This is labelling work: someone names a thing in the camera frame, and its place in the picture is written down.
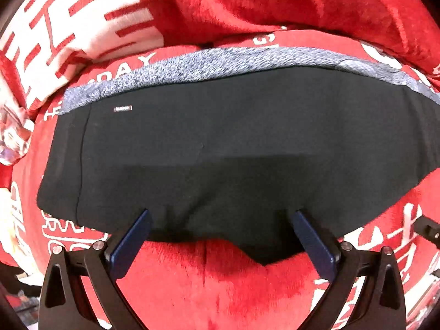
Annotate red printed blanket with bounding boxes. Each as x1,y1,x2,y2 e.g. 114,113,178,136
0,0,440,330

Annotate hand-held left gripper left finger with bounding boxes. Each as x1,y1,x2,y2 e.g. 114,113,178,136
38,208,153,330

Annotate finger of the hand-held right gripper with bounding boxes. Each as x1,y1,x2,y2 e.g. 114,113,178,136
412,215,440,244

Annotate colourful glossy printed wrapper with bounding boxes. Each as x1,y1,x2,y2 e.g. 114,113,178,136
0,105,33,166

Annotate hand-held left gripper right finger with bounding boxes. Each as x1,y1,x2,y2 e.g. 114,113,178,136
290,210,408,330

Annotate black pants with grey waistband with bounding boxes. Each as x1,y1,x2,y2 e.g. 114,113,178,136
36,46,440,267

